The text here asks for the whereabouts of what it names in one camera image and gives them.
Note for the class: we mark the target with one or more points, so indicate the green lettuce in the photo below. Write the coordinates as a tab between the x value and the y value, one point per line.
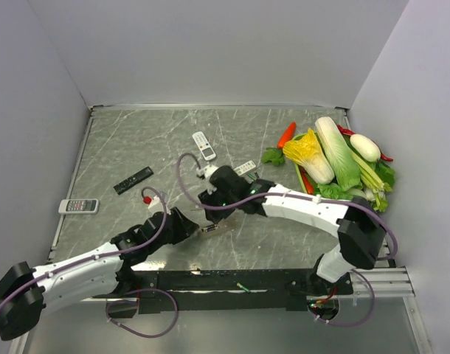
332	191

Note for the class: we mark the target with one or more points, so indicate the white remote far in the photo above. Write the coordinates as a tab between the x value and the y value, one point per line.
204	146

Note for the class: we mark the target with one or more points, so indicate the white remote with blue button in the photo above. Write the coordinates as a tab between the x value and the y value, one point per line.
215	229

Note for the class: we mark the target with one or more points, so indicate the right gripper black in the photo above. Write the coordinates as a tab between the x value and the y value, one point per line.
216	215

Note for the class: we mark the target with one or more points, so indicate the orange carrot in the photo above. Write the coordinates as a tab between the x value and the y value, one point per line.
287	135

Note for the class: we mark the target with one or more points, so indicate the green leaf by carrot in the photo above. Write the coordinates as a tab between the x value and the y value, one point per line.
273	155

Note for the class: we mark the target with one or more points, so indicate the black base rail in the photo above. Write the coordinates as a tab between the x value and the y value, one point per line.
216	289

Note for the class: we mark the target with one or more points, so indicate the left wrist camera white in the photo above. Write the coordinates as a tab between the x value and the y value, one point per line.
156	204

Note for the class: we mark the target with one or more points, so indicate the white remote middle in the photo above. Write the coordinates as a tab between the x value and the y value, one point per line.
245	168

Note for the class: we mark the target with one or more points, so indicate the red pepper in tray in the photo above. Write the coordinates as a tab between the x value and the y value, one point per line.
307	182

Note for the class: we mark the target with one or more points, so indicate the black remote control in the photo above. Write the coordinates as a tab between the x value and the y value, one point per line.
133	180

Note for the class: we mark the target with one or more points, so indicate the bok choy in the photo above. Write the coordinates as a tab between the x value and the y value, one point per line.
377	200

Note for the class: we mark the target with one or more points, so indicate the celery stalks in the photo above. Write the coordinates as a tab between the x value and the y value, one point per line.
369	177

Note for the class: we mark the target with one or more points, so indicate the yellow napa cabbage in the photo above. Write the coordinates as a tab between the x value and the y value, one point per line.
307	153

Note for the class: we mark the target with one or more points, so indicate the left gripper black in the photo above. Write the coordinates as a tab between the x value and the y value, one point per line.
184	227

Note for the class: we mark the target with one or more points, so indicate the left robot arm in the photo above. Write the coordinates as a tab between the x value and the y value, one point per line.
26	293

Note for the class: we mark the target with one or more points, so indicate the white grey remote left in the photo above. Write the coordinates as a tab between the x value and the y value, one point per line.
78	206

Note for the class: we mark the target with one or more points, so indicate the white eggplant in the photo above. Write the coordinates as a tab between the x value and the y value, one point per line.
366	147

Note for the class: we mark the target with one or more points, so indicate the green napa cabbage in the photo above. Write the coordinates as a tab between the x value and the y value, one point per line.
338	153

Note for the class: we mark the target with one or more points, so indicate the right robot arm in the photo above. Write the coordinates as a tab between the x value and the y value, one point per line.
360	235

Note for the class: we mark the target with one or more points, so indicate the green plastic tray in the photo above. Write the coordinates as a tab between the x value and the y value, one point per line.
317	176

